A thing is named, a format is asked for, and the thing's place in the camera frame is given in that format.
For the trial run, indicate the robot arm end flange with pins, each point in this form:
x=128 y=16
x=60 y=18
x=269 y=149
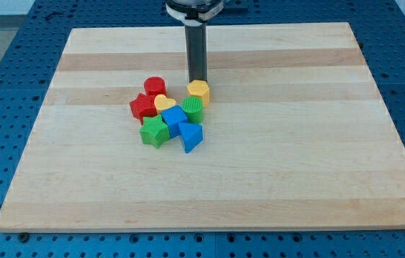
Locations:
x=194 y=13

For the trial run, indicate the blue triangle block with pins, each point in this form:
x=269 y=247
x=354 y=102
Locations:
x=191 y=135

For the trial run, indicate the green cylinder block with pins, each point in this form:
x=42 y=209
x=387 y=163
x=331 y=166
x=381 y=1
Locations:
x=194 y=109

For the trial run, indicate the blue cube block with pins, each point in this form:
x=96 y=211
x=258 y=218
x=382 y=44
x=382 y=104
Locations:
x=172 y=117

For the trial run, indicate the yellow hexagon block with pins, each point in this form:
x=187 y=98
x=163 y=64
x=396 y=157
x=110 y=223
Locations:
x=199 y=88

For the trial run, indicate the green star block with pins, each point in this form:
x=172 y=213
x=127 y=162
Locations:
x=154 y=131

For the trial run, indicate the yellow heart block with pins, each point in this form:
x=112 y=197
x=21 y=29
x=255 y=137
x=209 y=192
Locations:
x=162 y=102

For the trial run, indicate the red star block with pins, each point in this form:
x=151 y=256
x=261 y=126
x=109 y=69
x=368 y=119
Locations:
x=143 y=106

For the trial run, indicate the red cylinder block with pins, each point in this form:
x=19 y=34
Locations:
x=155 y=86

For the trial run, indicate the black cylindrical pointer rod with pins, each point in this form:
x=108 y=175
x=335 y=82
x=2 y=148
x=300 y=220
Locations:
x=196 y=52

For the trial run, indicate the wooden board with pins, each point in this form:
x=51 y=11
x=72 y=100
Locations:
x=296 y=137

